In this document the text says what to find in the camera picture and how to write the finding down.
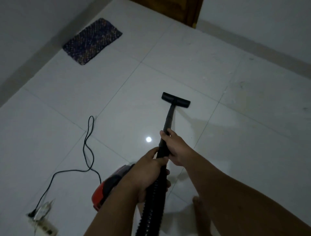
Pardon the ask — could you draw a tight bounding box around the person's right forearm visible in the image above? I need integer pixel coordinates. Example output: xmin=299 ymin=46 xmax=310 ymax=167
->
xmin=179 ymin=151 xmax=311 ymax=236

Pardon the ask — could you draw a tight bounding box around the red black vacuum cleaner body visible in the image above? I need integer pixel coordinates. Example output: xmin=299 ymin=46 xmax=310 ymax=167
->
xmin=92 ymin=164 xmax=136 ymax=212

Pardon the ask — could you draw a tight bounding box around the person's right hand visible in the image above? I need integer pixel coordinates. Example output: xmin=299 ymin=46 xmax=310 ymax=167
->
xmin=159 ymin=129 xmax=195 ymax=167

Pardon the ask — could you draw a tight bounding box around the brown wooden door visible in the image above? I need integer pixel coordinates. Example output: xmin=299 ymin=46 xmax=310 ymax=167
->
xmin=129 ymin=0 xmax=204 ymax=29

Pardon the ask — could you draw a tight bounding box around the dark woven doormat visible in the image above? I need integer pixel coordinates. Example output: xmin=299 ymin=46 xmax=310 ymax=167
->
xmin=62 ymin=18 xmax=123 ymax=66

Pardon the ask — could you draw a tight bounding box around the black power cable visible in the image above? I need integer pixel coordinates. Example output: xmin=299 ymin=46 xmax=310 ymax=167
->
xmin=28 ymin=116 xmax=102 ymax=217

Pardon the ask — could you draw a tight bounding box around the black vacuum hose with nozzle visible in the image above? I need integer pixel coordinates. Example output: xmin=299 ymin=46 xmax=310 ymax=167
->
xmin=135 ymin=92 xmax=191 ymax=236

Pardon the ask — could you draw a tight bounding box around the white plug adapter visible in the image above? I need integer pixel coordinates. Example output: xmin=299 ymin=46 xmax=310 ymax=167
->
xmin=33 ymin=199 xmax=56 ymax=221

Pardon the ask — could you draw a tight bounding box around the person's left hand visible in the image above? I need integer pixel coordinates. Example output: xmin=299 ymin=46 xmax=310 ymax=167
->
xmin=121 ymin=147 xmax=171 ymax=204

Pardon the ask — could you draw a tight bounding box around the person's left forearm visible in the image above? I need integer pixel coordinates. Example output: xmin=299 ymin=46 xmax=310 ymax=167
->
xmin=84 ymin=179 xmax=147 ymax=236

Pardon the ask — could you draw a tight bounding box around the white power strip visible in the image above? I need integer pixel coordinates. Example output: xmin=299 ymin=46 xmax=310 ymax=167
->
xmin=26 ymin=214 xmax=59 ymax=236

